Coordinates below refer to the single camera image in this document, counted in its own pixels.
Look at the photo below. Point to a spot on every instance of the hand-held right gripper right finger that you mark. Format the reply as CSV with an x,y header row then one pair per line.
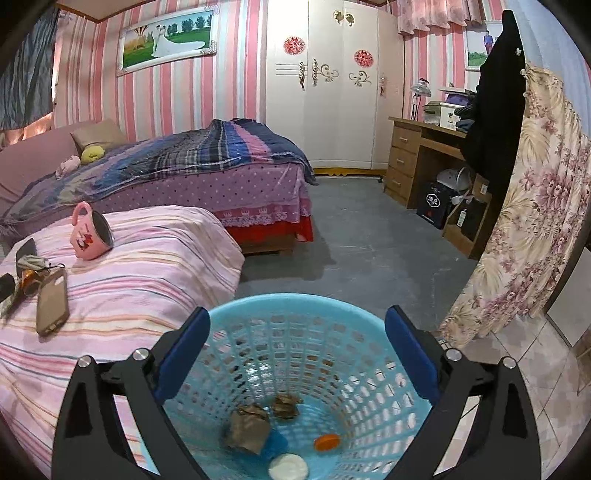
x,y
411,355

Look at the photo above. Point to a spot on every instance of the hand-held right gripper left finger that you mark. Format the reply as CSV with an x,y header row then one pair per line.
x,y
182,355

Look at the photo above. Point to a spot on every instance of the light blue plastic basket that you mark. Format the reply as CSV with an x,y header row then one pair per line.
x,y
323,350

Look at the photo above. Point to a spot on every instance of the brown paper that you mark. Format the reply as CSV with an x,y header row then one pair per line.
x,y
249,429
286,406

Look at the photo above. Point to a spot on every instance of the orange bottle cap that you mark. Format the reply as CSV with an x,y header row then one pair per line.
x,y
327,443

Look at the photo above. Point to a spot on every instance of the blue plastic bag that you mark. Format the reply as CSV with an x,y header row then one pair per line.
x,y
278,444

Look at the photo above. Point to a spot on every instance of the white round lid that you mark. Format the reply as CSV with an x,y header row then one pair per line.
x,y
288,467

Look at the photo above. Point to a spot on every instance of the orange yellow wrapper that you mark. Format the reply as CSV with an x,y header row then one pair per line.
x,y
33,281

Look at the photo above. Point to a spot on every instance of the grey face mask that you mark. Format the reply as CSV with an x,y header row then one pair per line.
x,y
34,263

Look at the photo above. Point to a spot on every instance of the brown phone case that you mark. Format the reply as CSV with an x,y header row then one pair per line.
x,y
53,302

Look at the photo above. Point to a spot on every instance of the black printed box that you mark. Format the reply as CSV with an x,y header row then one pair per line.
x,y
434,205

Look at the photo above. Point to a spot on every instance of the pink cartoon mug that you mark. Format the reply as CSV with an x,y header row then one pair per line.
x,y
87,235

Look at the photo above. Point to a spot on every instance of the white fan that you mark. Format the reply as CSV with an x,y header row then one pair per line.
x,y
452,180

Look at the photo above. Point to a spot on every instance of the floral curtain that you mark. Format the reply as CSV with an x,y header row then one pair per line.
x,y
531,207

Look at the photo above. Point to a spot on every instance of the wooden desk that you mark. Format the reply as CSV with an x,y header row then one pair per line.
x,y
406,157

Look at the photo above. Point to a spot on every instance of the bed with striped blanket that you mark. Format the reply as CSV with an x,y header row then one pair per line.
x,y
184,152

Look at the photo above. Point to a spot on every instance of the pink plush toy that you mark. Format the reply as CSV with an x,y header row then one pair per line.
x,y
68,166

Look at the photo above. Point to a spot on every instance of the yellow plush toy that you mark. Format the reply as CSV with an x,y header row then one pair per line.
x,y
92,153

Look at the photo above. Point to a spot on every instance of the beige pillow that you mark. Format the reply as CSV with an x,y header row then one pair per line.
x,y
99,134

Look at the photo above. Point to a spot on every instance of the pile of dark clothes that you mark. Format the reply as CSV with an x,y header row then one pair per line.
x,y
466,121

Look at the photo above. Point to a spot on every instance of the grey box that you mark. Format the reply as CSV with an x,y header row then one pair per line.
x,y
431,114

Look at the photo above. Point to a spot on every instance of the white storage box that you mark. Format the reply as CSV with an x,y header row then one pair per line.
x,y
450,116

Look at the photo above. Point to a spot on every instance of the white wardrobe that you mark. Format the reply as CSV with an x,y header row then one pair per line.
x,y
332,120

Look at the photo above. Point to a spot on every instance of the pink padded headboard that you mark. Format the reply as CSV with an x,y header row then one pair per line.
x,y
32,152

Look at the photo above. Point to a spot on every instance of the black hanging coat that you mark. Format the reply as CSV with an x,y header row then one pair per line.
x,y
494,115

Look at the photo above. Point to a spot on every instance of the purple box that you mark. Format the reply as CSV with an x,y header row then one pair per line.
x,y
457,97

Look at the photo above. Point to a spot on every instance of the desk lamp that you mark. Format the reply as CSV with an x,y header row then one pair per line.
x,y
420,90

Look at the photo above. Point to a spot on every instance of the red paper decoration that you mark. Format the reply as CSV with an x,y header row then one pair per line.
x,y
363,58
294,45

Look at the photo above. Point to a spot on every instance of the small framed photo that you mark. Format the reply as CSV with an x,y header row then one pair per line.
x,y
475,48

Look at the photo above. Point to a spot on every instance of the framed wedding photo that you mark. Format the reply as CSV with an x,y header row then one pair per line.
x,y
166,41

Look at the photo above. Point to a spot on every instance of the dark grey curtain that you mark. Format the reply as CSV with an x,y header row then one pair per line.
x,y
25,69

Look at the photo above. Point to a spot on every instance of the pink eyelet curtain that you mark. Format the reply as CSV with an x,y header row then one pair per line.
x,y
438,16

